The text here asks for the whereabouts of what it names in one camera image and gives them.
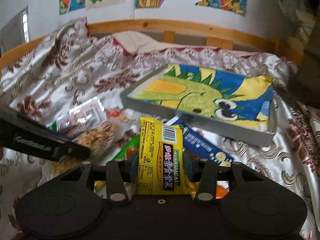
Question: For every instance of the clear rice cracker snack pack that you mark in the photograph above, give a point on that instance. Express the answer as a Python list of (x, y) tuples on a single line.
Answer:
[(100, 138)]

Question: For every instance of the grey wall panel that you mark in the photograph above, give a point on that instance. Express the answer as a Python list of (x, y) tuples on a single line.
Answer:
[(16, 32)]

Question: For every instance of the floral satin bed cover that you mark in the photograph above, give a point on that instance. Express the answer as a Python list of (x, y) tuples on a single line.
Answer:
[(292, 158)]

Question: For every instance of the yellow seaweed snack packet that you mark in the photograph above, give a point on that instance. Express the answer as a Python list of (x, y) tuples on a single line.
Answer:
[(160, 160)]

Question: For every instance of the wooden bed frame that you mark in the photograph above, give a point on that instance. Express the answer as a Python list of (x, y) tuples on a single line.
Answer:
[(190, 33)]

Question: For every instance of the green orange snack packet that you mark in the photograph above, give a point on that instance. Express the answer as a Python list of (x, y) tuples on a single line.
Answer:
[(125, 153)]

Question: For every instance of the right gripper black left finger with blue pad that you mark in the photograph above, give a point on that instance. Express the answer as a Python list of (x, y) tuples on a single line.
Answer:
[(118, 172)]

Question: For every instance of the brown hanging coat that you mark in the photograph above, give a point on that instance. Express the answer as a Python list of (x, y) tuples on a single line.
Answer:
[(304, 15)]

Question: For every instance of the white pink snack packet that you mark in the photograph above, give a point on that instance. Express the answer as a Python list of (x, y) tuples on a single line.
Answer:
[(81, 117)]

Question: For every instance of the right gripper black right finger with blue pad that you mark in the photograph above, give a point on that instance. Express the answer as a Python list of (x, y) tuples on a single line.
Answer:
[(205, 172)]

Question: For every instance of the grey tray with dinosaur drawing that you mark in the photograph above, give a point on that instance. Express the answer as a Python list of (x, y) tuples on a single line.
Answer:
[(232, 105)]

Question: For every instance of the blue white long box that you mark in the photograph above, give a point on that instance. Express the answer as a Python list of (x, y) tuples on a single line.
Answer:
[(200, 146)]

